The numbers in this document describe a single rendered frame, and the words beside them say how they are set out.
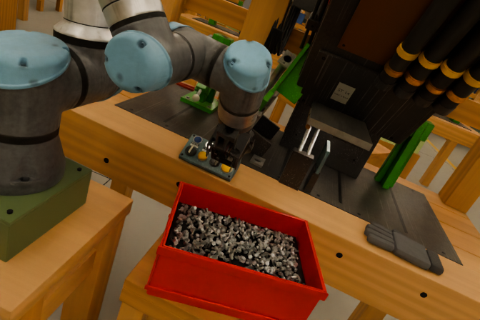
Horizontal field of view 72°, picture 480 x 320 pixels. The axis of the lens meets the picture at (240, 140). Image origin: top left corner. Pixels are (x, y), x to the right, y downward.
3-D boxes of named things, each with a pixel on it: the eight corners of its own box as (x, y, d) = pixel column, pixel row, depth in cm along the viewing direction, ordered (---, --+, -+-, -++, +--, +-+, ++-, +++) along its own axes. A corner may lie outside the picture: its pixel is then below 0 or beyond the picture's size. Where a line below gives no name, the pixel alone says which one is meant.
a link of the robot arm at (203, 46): (146, 16, 49) (211, 47, 47) (181, 18, 59) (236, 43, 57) (133, 66, 52) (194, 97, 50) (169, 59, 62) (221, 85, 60)
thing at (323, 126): (366, 155, 79) (373, 144, 78) (303, 128, 81) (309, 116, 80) (356, 115, 115) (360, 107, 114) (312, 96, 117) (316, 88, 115)
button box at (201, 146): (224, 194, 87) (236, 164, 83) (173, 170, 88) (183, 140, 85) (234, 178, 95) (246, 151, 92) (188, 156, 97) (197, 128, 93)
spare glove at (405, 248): (431, 253, 90) (436, 246, 89) (441, 280, 80) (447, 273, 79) (361, 219, 93) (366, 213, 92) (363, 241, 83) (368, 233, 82)
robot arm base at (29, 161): (28, 207, 52) (34, 154, 48) (-67, 174, 51) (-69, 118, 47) (80, 163, 66) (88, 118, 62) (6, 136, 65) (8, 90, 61)
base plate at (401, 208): (459, 270, 91) (463, 265, 90) (113, 110, 103) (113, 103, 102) (421, 198, 130) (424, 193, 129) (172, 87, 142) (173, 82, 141)
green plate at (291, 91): (283, 118, 100) (330, 61, 91) (261, 101, 100) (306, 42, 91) (288, 109, 110) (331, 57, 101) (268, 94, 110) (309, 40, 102)
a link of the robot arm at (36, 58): (-48, 112, 50) (-49, 22, 44) (31, 96, 62) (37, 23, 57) (15, 146, 48) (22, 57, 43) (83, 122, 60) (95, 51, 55)
